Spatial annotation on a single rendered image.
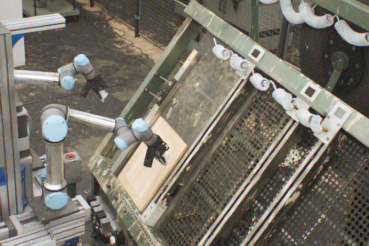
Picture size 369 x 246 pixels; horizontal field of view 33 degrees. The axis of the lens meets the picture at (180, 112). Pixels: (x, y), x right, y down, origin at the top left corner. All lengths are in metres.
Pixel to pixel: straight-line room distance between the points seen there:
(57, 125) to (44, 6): 6.19
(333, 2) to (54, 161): 1.70
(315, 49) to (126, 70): 4.15
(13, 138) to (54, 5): 5.72
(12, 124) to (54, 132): 0.35
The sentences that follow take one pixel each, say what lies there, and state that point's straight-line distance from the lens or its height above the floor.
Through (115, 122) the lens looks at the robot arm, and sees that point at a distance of 3.27.
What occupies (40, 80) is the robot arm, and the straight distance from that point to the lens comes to 3.59.
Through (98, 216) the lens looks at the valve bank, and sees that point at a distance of 3.87.
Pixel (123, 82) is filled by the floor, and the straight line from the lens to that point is 7.23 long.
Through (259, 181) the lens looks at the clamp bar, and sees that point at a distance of 3.08.
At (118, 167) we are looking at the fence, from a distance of 3.99.
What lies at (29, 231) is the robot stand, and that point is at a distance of 3.47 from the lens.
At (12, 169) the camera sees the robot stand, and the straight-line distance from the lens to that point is 3.45.
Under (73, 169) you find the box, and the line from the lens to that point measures 4.10.
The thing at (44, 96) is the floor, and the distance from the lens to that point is 6.92.
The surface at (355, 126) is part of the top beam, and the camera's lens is 2.81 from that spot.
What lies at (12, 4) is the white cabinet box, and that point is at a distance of 7.38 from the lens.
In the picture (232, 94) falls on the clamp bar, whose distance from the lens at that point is 3.41.
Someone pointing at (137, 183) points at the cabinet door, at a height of 0.96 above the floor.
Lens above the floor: 3.16
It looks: 28 degrees down
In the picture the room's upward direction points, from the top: 5 degrees clockwise
